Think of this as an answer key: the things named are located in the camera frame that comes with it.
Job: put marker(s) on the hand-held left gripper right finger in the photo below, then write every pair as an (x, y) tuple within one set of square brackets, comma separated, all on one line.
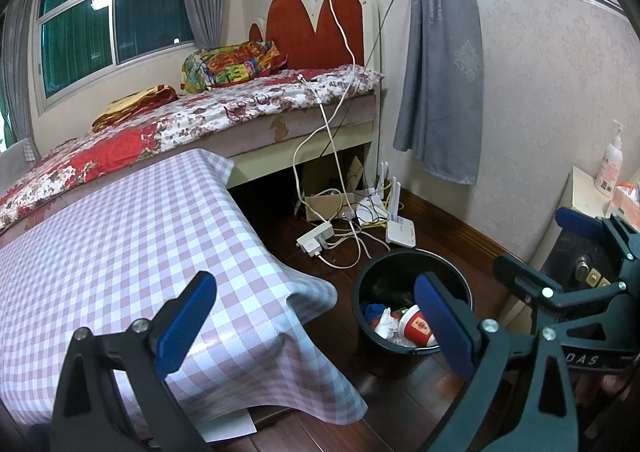
[(445, 327)]

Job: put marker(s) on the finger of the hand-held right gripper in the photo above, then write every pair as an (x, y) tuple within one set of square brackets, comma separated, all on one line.
[(520, 277), (577, 222)]

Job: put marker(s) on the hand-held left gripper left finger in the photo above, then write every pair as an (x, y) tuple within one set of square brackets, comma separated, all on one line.
[(185, 327)]

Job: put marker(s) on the red paper cup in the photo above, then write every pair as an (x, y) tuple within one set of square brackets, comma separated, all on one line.
[(417, 327)]

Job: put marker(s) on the clear plastic bag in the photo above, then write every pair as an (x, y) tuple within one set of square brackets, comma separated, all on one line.
[(400, 342)]

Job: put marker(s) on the white tissue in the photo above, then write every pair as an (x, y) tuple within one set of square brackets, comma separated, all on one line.
[(385, 324)]

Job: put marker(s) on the blue cloth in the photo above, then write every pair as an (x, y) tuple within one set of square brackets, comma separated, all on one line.
[(372, 313)]

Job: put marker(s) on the black plastic bucket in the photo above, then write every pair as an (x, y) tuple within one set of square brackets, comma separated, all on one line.
[(380, 277)]

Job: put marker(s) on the white cabinet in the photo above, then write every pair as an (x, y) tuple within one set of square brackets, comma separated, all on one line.
[(585, 192)]

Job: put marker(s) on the orange tissue pack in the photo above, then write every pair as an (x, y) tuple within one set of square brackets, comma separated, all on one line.
[(627, 202)]

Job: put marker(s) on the white pump lotion bottle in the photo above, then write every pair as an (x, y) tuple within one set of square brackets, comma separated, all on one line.
[(610, 166)]

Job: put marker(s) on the white router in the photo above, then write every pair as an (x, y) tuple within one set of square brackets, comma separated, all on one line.
[(401, 234), (372, 207)]

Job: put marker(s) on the pink checkered tablecloth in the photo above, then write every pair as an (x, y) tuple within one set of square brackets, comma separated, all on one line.
[(125, 242)]

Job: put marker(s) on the white power strip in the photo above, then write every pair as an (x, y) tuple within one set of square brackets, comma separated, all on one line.
[(315, 237)]

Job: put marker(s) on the cardboard box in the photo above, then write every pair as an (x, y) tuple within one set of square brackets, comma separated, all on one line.
[(320, 174), (325, 206)]

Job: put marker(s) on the grey patterned curtain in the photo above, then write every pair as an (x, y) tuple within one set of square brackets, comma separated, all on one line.
[(440, 81)]

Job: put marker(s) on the red floral bedsheet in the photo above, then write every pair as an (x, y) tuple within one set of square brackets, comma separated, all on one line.
[(200, 116)]

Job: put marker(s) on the folded red yellow blanket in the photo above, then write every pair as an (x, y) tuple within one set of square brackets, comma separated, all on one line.
[(135, 104)]

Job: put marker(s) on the mauve mattress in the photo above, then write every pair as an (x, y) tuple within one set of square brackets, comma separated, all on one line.
[(325, 126)]

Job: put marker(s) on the colourful patterned pillow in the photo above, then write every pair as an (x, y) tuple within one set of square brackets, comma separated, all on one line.
[(225, 64)]

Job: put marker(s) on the large sliding glass window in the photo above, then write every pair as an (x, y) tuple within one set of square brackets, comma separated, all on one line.
[(75, 31)]

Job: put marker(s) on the red heart-shaped headboard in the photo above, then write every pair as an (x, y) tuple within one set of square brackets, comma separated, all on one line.
[(295, 21)]

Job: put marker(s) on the cream bed frame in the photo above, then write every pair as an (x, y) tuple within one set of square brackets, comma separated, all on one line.
[(280, 161)]

